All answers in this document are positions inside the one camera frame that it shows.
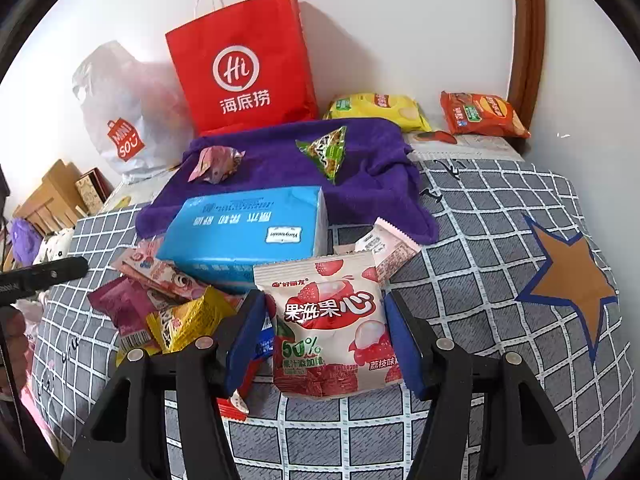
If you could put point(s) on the strawberry lychee jelly packet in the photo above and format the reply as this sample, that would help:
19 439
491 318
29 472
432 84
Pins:
331 337

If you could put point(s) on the white Miniso plastic bag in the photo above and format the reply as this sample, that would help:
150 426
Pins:
135 113

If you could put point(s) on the yellow chips bag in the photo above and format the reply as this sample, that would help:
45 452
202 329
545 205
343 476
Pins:
401 110

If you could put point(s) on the red paper shopping bag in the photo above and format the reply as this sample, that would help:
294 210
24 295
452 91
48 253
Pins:
245 66

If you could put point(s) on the brown wooden door frame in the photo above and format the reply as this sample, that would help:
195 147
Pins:
529 40

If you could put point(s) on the person's left hand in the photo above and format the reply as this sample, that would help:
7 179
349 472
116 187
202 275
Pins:
14 326

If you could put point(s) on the long pink candy bar wrapper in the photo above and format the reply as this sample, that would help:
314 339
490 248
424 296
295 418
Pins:
158 275

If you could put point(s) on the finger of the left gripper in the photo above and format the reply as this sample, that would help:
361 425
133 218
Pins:
26 282

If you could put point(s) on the red gold candy packet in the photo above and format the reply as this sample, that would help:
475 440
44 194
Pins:
235 407

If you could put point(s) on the yellow triangular snack packet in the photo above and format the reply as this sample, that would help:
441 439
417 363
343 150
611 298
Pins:
174 328

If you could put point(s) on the pale pink nougat packet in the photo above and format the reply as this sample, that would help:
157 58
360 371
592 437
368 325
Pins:
390 248

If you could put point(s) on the wooden headboard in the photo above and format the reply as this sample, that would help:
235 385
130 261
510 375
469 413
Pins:
56 204

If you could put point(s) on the blue cookie packet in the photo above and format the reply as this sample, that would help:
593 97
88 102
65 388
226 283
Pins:
264 345

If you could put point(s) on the patterned gift box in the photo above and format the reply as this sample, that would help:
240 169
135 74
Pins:
94 190

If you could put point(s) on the magenta snack packet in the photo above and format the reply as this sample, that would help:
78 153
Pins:
127 303

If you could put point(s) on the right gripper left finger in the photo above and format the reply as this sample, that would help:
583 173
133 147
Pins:
124 436

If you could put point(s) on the orange chips bag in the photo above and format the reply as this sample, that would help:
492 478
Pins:
479 113

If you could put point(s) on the blue tissue pack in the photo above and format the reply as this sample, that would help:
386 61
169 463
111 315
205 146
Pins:
218 239

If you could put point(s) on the pink snack packet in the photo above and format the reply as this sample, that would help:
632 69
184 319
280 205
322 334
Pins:
216 163

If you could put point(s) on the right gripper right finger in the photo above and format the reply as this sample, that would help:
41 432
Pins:
522 438

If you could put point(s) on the green triangular snack packet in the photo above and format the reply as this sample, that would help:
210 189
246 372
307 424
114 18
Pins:
327 152

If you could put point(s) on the purple towel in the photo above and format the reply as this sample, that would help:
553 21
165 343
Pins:
376 178

